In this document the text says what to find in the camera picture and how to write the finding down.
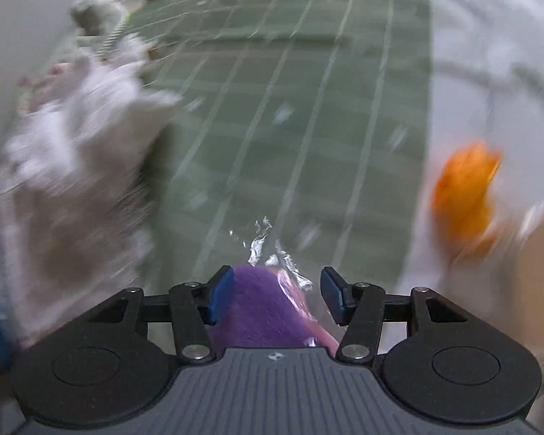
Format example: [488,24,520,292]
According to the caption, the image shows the white fringed cloth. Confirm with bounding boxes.
[0,36,178,348]

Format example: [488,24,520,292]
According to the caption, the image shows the purple plush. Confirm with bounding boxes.
[208,218,339,356]

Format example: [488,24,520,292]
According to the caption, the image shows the grey plush toy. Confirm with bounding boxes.
[69,0,129,60]

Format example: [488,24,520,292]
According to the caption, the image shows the orange hair clip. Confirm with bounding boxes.
[430,140,502,258]

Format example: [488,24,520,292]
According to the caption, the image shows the white lidded jar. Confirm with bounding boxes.
[502,207,544,359]

